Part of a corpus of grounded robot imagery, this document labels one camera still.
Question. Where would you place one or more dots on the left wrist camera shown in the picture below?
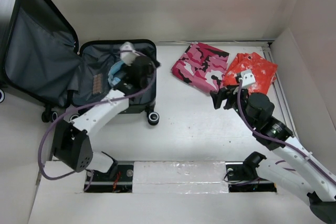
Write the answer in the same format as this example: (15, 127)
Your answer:
(128, 53)

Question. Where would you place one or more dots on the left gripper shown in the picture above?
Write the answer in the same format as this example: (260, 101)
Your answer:
(151, 67)

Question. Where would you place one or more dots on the aluminium rail frame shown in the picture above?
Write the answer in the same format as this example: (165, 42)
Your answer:
(263, 47)

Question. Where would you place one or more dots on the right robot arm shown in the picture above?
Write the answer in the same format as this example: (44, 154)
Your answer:
(310, 181)

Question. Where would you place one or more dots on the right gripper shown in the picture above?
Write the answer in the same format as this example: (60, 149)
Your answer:
(218, 96)

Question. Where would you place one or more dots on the light blue headphones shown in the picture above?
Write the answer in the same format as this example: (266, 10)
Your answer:
(118, 75)

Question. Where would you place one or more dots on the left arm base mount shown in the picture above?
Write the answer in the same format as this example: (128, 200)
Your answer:
(118, 179)

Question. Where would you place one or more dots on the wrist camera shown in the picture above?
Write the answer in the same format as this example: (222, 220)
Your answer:
(245, 78)
(128, 53)

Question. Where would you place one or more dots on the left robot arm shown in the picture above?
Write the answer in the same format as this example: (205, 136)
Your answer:
(72, 143)

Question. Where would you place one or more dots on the orange white clothing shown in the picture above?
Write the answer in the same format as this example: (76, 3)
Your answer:
(263, 70)

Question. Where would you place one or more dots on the black kids suitcase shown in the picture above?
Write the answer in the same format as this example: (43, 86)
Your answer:
(42, 59)

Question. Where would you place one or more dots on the pink camouflage clothing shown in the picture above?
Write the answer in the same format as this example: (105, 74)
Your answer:
(202, 66)

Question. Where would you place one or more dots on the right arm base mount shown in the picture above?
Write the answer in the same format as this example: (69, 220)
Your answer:
(241, 176)

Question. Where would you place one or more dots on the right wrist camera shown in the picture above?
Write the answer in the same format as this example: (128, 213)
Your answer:
(245, 78)

